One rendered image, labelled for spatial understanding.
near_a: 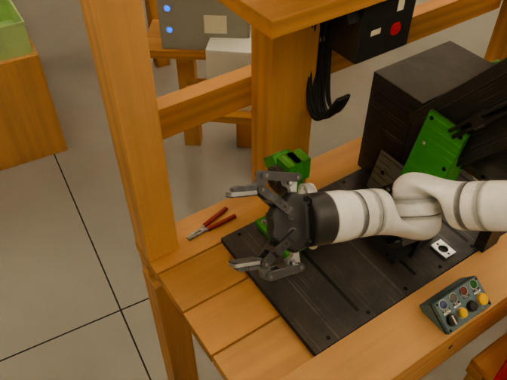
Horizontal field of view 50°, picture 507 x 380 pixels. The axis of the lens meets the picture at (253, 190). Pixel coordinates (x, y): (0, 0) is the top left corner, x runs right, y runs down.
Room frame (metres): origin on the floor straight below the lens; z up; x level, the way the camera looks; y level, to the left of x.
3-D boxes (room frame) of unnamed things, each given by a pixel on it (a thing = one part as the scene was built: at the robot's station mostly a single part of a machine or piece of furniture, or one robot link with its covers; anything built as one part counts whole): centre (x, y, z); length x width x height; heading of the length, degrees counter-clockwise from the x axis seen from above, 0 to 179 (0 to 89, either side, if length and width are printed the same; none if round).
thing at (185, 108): (1.41, -0.28, 1.23); 1.30 x 0.05 x 0.09; 124
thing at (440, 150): (1.01, -0.46, 1.17); 0.13 x 0.12 x 0.20; 124
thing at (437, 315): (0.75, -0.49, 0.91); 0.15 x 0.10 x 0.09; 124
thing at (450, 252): (0.93, -0.51, 0.90); 0.06 x 0.04 x 0.01; 33
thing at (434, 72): (1.28, -0.50, 1.07); 0.30 x 0.18 x 0.34; 124
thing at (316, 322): (1.11, -0.48, 0.89); 1.10 x 0.42 x 0.02; 124
